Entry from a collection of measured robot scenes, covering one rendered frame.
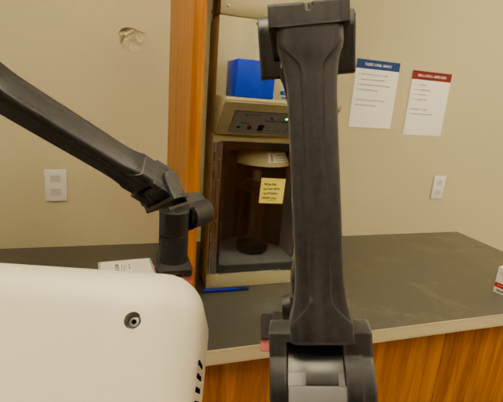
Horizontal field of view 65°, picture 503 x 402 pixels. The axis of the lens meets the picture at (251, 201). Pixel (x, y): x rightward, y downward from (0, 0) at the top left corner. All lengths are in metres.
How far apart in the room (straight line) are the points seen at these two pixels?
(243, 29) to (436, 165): 1.26
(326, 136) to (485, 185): 1.98
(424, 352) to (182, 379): 1.14
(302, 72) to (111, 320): 0.27
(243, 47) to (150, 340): 0.94
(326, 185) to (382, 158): 1.51
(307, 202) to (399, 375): 1.02
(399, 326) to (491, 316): 0.32
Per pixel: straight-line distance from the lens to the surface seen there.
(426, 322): 1.26
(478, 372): 1.57
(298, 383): 0.42
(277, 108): 1.05
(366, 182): 1.87
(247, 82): 1.01
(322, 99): 0.39
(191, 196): 0.82
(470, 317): 1.37
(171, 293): 0.28
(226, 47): 1.11
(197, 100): 1.00
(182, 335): 0.27
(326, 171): 0.38
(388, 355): 1.28
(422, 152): 2.02
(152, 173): 0.75
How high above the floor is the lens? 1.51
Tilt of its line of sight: 15 degrees down
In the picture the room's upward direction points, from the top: 5 degrees clockwise
